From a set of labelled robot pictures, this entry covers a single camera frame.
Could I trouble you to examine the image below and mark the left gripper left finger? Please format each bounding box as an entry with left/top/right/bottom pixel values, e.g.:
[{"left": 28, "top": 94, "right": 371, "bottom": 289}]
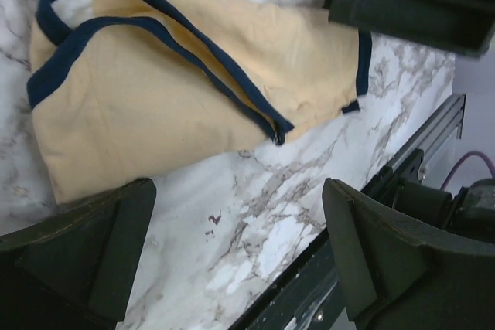
[{"left": 1, "top": 179, "right": 156, "bottom": 329}]

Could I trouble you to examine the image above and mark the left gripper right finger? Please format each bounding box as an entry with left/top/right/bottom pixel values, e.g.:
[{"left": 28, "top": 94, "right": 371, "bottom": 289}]
[{"left": 323, "top": 179, "right": 494, "bottom": 329}]

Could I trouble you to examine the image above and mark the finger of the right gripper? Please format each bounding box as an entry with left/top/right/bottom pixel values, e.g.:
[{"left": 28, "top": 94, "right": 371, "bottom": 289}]
[{"left": 324, "top": 0, "right": 494, "bottom": 58}]

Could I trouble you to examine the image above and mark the beige underwear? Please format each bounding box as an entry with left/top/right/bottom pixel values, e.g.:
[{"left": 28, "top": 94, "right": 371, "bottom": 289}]
[{"left": 27, "top": 0, "right": 372, "bottom": 203}]

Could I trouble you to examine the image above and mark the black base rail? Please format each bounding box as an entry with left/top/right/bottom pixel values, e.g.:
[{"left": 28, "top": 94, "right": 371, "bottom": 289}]
[{"left": 231, "top": 148, "right": 425, "bottom": 329}]

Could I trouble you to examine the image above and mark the aluminium extrusion rail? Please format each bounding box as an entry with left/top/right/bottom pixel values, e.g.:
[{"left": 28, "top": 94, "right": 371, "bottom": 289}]
[{"left": 385, "top": 94, "right": 466, "bottom": 181}]

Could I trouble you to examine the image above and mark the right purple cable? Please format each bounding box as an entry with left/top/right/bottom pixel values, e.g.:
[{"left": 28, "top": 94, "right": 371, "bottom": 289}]
[{"left": 440, "top": 151, "right": 495, "bottom": 192}]

